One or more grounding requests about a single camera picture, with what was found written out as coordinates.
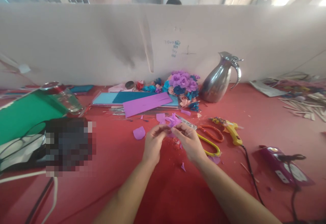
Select person's right hand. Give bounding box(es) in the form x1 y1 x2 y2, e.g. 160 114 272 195
169 123 205 164

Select person's left hand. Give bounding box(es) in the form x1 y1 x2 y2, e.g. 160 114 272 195
142 124 170 165

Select person's right index finger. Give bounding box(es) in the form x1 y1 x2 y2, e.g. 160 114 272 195
178 123 197 135

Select person's right thumb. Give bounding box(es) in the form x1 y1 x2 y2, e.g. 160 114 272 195
169 127 188 140

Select person's left index finger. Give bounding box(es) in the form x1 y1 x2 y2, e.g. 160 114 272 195
149 124 169 134

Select purple foam flower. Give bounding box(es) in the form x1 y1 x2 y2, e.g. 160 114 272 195
164 113 184 138

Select silver utility knife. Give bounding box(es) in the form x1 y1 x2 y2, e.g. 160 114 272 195
176 115 198 131

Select purple foam sheet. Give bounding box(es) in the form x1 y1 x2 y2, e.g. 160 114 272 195
122 92 174 118

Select teal foam sheet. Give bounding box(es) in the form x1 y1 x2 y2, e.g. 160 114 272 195
112 91 164 105

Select bunch of foam flowers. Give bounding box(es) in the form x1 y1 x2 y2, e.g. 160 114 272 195
142 70 202 113

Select yellow glue gun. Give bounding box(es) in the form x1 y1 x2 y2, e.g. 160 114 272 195
208 117 246 147

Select stainless steel jug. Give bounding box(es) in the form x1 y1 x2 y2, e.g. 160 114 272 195
199 51 244 104

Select pink paper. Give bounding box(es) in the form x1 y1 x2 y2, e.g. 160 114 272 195
108 83 128 93

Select light blue foam sheet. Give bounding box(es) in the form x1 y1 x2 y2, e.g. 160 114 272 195
91 91 180 108

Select folded newspaper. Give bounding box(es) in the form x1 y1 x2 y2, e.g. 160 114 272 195
249 80 289 98

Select glass jar with red lid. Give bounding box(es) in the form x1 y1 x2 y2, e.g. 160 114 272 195
38 81 85 116

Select purple power strip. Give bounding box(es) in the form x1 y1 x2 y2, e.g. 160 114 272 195
257 146 315 187

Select white partition board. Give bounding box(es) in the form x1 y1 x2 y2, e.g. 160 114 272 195
0 3 326 88

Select pile of wooden sticks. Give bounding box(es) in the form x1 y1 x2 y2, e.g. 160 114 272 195
277 91 326 123

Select black device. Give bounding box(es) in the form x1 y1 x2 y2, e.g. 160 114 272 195
0 117 88 175

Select green foam sheet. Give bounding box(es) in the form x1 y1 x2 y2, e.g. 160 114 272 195
0 89 70 146

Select orange handled scissors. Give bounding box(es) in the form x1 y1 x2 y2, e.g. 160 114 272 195
196 124 224 143

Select yellow handled scissors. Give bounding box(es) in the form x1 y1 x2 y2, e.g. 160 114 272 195
196 132 221 157

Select bundle of metal wires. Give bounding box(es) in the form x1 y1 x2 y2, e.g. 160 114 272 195
103 106 160 119

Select black glue gun cable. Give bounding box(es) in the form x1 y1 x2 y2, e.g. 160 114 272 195
240 144 266 207

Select black plug cable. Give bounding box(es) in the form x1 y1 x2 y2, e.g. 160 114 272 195
278 153 307 224

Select white cable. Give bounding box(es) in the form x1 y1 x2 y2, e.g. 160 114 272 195
0 170 59 224

